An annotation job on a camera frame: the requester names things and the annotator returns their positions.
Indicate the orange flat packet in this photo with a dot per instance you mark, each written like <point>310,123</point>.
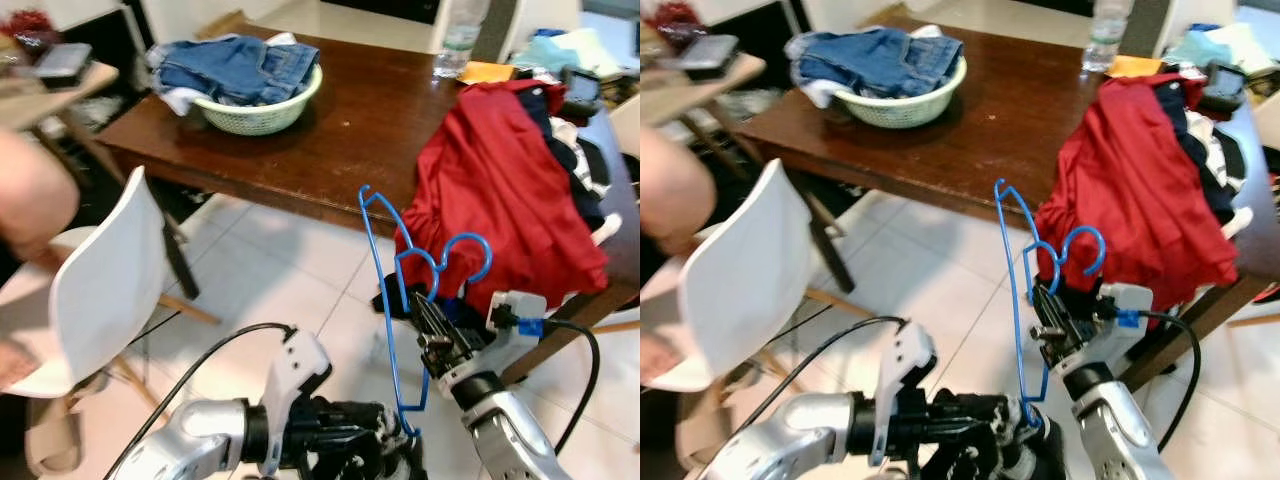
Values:
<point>1135,66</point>
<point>485,72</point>

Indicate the brown wooden table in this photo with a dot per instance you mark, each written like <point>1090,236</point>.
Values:
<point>350,130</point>
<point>1000,120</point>

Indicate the pale green laundry basket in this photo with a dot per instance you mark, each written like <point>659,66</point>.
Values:
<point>900,110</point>
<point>260,118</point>

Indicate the black handheld device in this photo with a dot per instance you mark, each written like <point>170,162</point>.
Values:
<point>1222,85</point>
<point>582,92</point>

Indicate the blue denim jeans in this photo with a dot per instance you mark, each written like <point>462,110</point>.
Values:
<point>875,62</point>
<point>235,70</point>

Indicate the person's bare forearm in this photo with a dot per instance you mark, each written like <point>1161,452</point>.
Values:
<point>35,195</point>
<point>675,195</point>

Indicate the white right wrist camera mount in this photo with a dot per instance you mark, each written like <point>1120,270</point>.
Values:
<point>515,310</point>
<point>1125,300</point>

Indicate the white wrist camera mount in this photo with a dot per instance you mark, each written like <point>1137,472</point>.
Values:
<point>300,370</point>
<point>515,310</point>
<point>910,360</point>
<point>1125,300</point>

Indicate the teal folded cloth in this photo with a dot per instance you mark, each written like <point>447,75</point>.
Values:
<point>545,52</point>
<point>1195,48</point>

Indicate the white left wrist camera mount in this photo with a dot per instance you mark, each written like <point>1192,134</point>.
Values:
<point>910,360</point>
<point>300,370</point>

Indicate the black flat pouch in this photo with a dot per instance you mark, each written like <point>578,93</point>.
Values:
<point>712,52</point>
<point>65,62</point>

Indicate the plain red shirt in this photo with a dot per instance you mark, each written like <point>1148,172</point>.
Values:
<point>500,190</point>
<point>1130,190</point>

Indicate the red fluffy bundle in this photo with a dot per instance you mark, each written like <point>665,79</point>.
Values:
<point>680,15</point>
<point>25,22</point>

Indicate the white plastic chair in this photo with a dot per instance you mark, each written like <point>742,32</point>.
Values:
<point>1240,222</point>
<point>745,275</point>
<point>605,230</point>
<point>105,280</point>

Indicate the clear plastic water bottle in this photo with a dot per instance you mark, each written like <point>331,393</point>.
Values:
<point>460,40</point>
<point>1108,35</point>

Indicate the light wooden side table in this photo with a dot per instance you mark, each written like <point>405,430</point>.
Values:
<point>60,95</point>
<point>700,88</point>

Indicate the blue plastic hanger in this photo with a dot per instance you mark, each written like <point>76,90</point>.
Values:
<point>488,255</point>
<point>1103,250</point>

